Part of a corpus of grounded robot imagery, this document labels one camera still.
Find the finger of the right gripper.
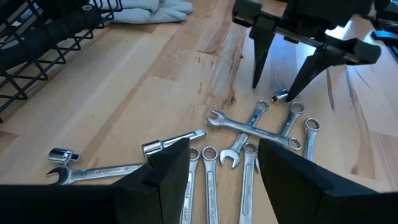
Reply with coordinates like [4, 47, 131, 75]
[249, 29, 276, 90]
[285, 46, 349, 102]

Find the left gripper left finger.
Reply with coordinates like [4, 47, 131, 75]
[0, 138, 191, 224]

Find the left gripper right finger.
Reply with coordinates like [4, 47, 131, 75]
[257, 139, 398, 224]

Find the chrome socket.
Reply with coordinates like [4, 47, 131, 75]
[47, 147, 81, 166]
[271, 89, 289, 104]

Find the chrome socket extension bar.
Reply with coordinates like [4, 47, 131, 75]
[142, 129, 207, 158]

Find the grey striped work glove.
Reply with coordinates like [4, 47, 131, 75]
[90, 0, 194, 25]

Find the black wire basket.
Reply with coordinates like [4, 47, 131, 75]
[0, 0, 124, 124]

